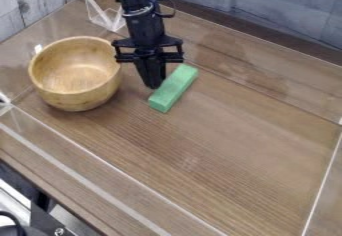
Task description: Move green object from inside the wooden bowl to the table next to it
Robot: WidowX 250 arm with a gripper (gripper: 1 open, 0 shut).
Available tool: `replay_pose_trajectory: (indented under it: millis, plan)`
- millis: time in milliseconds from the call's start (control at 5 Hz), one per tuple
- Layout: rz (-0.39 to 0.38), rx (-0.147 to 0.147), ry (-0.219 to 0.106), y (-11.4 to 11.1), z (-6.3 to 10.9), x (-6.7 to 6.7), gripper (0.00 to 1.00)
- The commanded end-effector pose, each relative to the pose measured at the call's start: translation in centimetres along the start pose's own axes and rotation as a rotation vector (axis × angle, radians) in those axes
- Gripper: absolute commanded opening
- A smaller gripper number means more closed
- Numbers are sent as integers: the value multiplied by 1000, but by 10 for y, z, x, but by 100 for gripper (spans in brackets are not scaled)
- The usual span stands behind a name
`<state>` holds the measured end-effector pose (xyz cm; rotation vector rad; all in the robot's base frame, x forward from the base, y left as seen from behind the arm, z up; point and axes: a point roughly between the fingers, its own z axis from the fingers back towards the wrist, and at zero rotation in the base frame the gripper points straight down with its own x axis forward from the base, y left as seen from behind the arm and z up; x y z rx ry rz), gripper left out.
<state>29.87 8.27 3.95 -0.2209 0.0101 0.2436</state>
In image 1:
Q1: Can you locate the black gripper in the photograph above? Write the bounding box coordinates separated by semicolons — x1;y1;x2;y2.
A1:
112;8;183;89

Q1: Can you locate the green rectangular block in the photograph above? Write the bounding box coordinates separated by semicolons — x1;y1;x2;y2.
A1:
148;64;199;113

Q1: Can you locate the wooden bowl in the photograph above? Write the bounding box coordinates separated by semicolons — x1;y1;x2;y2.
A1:
28;36;122;112

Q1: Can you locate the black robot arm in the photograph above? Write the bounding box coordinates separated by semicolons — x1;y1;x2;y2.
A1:
112;0;183;89

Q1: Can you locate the clear acrylic corner bracket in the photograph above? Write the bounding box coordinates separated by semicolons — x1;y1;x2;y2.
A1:
84;0;126;32

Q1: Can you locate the black metal mount bracket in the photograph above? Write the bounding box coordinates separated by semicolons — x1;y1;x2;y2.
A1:
30;203;68;236

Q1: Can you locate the black cable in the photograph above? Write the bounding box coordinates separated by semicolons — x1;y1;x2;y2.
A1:
0;211;22;236

